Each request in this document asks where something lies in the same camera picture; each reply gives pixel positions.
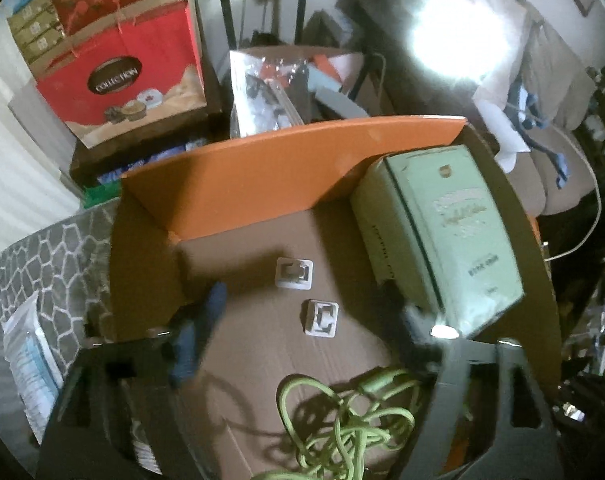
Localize clear packet of face masks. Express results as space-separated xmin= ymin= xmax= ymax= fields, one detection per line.
xmin=3 ymin=292 xmax=64 ymax=443

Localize white plug adapter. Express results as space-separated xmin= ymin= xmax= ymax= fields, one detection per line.
xmin=304 ymin=299 xmax=339 ymax=338
xmin=274 ymin=257 xmax=313 ymax=290

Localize lime green cable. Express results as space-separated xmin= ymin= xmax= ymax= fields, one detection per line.
xmin=251 ymin=366 xmax=424 ymax=480

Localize orange cardboard box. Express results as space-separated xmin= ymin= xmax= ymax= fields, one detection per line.
xmin=109 ymin=116 xmax=561 ymax=479

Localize green tissue pack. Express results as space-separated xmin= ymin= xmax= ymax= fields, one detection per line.
xmin=350 ymin=145 xmax=524 ymax=338

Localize grey white patterned blanket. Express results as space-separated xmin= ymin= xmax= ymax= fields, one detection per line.
xmin=0 ymin=198 xmax=119 ymax=379

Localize white curtain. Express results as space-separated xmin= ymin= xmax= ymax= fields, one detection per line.
xmin=0 ymin=35 xmax=80 ymax=253

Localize red collection gift bag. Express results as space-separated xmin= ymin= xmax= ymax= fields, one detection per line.
xmin=33 ymin=0 xmax=207 ymax=148

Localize blue grey neck massager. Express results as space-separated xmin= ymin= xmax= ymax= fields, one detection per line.
xmin=506 ymin=81 xmax=572 ymax=190

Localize stacked gold boxes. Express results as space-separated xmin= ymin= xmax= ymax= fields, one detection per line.
xmin=7 ymin=0 xmax=65 ymax=63

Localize brown sofa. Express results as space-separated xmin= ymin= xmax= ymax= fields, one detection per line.
xmin=343 ymin=0 xmax=595 ymax=217

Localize white charging cable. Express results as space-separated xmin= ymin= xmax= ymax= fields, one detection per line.
xmin=502 ymin=104 xmax=604 ymax=262

